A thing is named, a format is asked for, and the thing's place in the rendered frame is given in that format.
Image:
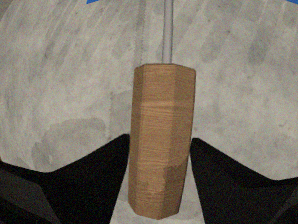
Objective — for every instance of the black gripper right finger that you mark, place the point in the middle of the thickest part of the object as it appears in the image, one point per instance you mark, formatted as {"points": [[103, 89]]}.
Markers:
{"points": [[231, 193]]}

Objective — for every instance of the wooden-handled tool with grey metal shaft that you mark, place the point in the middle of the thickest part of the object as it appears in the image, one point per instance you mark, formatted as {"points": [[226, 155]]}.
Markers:
{"points": [[162, 123]]}

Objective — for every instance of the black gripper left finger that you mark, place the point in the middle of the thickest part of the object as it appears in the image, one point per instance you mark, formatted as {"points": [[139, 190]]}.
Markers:
{"points": [[83, 192]]}

